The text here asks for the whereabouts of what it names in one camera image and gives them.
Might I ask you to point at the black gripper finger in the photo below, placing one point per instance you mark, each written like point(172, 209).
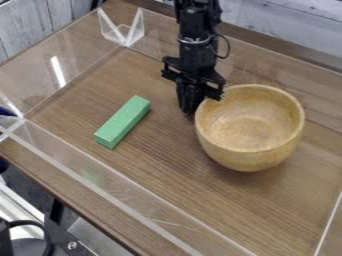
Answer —
point(184, 92)
point(196, 96)

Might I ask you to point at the clear acrylic tray wall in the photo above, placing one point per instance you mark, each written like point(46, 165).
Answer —
point(154, 192)

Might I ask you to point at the green rectangular block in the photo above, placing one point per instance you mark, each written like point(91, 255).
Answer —
point(118, 126)

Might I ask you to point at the grey metal base plate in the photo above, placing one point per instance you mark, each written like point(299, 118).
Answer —
point(96, 240)

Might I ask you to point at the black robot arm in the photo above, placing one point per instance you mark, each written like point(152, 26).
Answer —
point(198, 17)

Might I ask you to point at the black table leg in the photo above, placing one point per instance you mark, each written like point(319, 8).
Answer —
point(56, 211)

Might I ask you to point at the blue object at edge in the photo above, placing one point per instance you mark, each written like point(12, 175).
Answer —
point(5, 112)

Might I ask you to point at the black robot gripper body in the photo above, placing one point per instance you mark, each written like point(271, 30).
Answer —
point(194, 66)

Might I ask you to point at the clear acrylic corner bracket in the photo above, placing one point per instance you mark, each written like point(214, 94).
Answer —
point(122, 34)

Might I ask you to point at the light wooden bowl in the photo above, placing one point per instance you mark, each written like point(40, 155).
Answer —
point(250, 130)

